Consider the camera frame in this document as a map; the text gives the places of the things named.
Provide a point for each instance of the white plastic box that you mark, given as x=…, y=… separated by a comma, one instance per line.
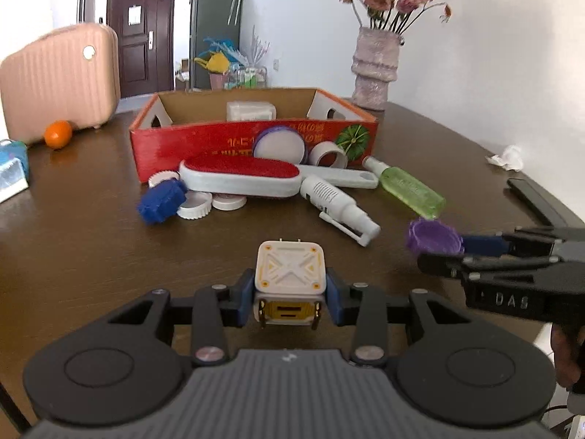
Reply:
x=249, y=110

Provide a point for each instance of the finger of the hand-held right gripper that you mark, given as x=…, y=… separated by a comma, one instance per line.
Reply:
x=457, y=266
x=484, y=244

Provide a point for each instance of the purple-rimmed white round lid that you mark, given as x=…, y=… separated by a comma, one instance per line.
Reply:
x=279, y=146

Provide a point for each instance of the pink bin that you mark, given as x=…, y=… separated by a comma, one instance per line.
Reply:
x=218, y=81

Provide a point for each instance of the white tape roll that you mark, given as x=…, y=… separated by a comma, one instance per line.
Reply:
x=336, y=158

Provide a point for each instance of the blue tissue pack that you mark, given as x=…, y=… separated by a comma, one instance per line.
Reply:
x=11, y=169

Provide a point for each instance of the red and white lint brush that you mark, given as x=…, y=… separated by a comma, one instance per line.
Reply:
x=237, y=176

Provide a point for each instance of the blue gear-shaped cap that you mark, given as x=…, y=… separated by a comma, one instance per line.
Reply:
x=160, y=201

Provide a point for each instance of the dark grey refrigerator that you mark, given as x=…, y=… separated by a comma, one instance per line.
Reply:
x=215, y=13

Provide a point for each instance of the purple gear-shaped cap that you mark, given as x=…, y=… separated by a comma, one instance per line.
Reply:
x=432, y=235

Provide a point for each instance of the red cardboard box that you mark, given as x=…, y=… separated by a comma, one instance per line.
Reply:
x=183, y=151

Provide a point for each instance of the person's right hand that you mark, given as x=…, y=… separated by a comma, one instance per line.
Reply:
x=563, y=356

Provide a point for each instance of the pink textured vase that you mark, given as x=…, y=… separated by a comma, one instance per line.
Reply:
x=374, y=68

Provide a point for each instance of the small cardboard box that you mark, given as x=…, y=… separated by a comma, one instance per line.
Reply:
x=182, y=80

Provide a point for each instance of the green spray bottle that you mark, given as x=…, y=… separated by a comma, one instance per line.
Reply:
x=409, y=190

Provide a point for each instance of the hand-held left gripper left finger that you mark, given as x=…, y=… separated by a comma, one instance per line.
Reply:
x=248, y=297

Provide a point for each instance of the black flat bar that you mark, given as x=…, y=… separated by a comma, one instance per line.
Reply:
x=534, y=199

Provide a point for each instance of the white spray bottle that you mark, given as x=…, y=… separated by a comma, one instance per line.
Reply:
x=329, y=196

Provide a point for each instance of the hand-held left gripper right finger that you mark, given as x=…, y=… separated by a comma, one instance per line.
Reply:
x=332, y=299

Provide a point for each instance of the small rack with bottles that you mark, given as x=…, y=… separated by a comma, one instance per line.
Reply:
x=249, y=77

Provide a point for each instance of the pale decorative branches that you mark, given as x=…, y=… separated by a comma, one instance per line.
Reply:
x=260, y=48

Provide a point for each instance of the yellow plastic item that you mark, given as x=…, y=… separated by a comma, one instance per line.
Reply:
x=217, y=61

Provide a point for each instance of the crumpled white tissue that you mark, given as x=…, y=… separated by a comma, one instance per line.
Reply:
x=507, y=158

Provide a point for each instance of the white cube charger adapter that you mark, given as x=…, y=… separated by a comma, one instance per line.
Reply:
x=288, y=270

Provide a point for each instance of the dark brown door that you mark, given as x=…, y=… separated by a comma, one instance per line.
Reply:
x=137, y=55

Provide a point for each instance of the pink suitcase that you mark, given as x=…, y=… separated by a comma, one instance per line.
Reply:
x=55, y=82

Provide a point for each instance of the white round jar lid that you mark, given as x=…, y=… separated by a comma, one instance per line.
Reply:
x=164, y=177
x=194, y=206
x=231, y=202

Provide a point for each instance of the orange fruit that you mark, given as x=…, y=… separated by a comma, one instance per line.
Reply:
x=58, y=135

